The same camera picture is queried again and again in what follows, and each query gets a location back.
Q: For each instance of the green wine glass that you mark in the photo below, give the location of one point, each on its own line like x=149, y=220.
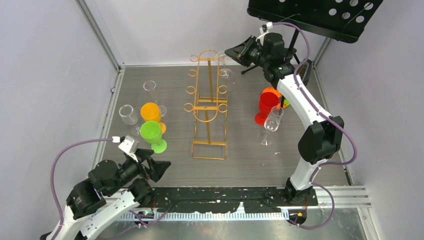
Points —
x=151, y=132

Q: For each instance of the orange toy track piece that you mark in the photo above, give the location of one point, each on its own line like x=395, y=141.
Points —
x=275, y=92

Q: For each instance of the black music stand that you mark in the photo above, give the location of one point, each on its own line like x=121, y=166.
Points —
x=340, y=20

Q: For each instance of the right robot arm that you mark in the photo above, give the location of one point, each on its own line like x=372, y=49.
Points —
x=322, y=136

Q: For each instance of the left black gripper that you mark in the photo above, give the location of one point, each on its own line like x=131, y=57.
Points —
x=159, y=167

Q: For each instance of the clear wine glass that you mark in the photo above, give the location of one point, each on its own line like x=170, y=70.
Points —
x=271, y=124
x=226, y=73
x=154, y=93
x=130, y=118

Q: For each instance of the gold wire glass rack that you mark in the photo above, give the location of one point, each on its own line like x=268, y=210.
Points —
x=209, y=106

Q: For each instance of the clear wine glass front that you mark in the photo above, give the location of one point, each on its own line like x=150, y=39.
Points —
x=154, y=93

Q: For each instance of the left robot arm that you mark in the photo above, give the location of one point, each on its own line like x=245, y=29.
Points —
x=110, y=190

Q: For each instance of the yellow wine glass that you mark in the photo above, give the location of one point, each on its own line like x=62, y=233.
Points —
x=151, y=112

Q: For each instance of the black metronome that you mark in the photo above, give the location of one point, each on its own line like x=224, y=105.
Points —
x=305, y=72

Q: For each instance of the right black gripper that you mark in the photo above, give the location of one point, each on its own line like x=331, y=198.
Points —
x=235, y=53

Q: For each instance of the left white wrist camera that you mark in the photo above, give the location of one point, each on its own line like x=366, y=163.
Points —
x=128, y=145

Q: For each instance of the red wine glass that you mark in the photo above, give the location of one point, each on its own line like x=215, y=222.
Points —
x=267, y=100

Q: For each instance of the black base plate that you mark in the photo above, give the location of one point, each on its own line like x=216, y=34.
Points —
x=221, y=200

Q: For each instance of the clear wine glass back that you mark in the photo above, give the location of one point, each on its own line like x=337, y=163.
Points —
x=226, y=73

